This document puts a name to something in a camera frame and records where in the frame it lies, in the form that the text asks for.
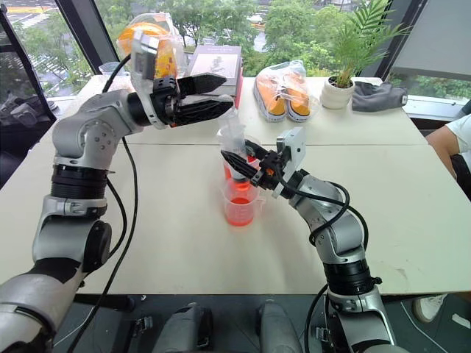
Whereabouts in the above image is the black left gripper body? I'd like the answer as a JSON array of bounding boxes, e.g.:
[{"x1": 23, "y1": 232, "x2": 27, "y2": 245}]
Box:
[{"x1": 151, "y1": 76, "x2": 182, "y2": 128}]

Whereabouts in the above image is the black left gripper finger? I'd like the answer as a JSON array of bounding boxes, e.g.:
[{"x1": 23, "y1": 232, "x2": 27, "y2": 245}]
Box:
[
  {"x1": 174, "y1": 94, "x2": 236, "y2": 128},
  {"x1": 178, "y1": 73, "x2": 227, "y2": 96}
]

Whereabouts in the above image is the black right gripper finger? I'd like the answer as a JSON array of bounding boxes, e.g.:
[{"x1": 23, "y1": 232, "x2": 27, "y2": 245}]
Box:
[
  {"x1": 220, "y1": 149, "x2": 259, "y2": 180},
  {"x1": 244, "y1": 139, "x2": 273, "y2": 160}
]

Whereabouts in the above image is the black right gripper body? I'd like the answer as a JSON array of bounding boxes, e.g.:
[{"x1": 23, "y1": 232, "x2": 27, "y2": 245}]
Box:
[{"x1": 249, "y1": 148, "x2": 291, "y2": 192}]

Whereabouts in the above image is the clear measuring cup red liquid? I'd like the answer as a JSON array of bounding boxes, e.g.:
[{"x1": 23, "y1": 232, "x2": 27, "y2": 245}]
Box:
[
  {"x1": 219, "y1": 179, "x2": 266, "y2": 227},
  {"x1": 222, "y1": 155, "x2": 259, "y2": 182}
]

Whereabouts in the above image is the dark grey book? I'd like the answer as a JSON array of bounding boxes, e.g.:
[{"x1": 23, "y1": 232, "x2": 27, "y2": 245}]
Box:
[{"x1": 186, "y1": 45, "x2": 244, "y2": 88}]

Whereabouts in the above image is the red book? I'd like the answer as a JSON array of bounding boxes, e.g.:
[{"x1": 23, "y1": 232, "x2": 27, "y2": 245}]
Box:
[{"x1": 219, "y1": 65, "x2": 245, "y2": 110}]

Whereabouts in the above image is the orange canvas shoe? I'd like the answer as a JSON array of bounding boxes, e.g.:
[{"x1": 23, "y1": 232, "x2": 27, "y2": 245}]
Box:
[
  {"x1": 285, "y1": 73, "x2": 313, "y2": 123},
  {"x1": 253, "y1": 75, "x2": 288, "y2": 123}
]

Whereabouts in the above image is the orange item in plastic bag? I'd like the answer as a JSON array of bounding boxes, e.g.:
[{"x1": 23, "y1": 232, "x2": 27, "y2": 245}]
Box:
[{"x1": 116, "y1": 12, "x2": 186, "y2": 93}]

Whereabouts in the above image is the small clear plastic container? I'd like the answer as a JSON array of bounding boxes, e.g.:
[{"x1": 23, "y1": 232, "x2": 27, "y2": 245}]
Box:
[{"x1": 98, "y1": 61, "x2": 124, "y2": 77}]

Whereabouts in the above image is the clear plastic shoe bag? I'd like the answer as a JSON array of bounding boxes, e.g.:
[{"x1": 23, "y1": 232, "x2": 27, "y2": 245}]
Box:
[{"x1": 252, "y1": 60, "x2": 320, "y2": 124}]

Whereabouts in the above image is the green plant in white pot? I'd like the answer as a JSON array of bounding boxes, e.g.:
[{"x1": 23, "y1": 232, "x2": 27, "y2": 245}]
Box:
[{"x1": 319, "y1": 0, "x2": 413, "y2": 110}]

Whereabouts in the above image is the grey fabric pouch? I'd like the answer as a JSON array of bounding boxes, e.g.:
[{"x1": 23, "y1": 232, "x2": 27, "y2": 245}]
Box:
[{"x1": 350, "y1": 81, "x2": 408, "y2": 113}]

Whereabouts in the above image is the dark rounded grey shape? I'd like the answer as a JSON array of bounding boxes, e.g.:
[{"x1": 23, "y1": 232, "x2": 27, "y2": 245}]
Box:
[
  {"x1": 256, "y1": 300, "x2": 305, "y2": 353},
  {"x1": 152, "y1": 302, "x2": 215, "y2": 353}
]

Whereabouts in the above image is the person in white shirt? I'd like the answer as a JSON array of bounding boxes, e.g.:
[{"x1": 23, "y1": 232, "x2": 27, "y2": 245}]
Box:
[{"x1": 425, "y1": 113, "x2": 471, "y2": 202}]

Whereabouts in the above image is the white sneaker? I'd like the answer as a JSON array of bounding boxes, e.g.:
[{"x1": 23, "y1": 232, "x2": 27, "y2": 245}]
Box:
[{"x1": 411, "y1": 293, "x2": 449, "y2": 325}]

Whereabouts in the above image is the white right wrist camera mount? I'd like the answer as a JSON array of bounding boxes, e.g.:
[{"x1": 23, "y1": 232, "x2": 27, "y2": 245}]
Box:
[{"x1": 271, "y1": 127, "x2": 308, "y2": 199}]

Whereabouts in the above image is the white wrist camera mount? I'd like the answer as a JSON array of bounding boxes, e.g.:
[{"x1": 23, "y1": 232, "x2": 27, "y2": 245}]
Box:
[
  {"x1": 130, "y1": 30, "x2": 182, "y2": 130},
  {"x1": 271, "y1": 127, "x2": 308, "y2": 199}
]

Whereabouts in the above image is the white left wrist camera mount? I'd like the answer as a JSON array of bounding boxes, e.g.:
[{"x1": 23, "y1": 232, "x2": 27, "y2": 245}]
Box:
[{"x1": 130, "y1": 30, "x2": 182, "y2": 130}]

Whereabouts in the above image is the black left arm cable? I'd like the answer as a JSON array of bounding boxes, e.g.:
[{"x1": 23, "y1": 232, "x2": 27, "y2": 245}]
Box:
[{"x1": 68, "y1": 54, "x2": 139, "y2": 353}]

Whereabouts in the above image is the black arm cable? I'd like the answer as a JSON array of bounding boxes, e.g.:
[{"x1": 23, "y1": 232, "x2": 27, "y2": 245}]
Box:
[
  {"x1": 277, "y1": 176, "x2": 369, "y2": 353},
  {"x1": 68, "y1": 54, "x2": 139, "y2": 353}
]

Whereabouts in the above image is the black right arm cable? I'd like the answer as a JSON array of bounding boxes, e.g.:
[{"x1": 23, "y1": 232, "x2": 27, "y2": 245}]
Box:
[{"x1": 277, "y1": 176, "x2": 369, "y2": 353}]

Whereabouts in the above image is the dark window frame post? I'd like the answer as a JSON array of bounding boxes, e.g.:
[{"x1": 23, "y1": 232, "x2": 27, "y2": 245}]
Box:
[
  {"x1": 54, "y1": 0, "x2": 123, "y2": 74},
  {"x1": 375, "y1": 0, "x2": 431, "y2": 80}
]

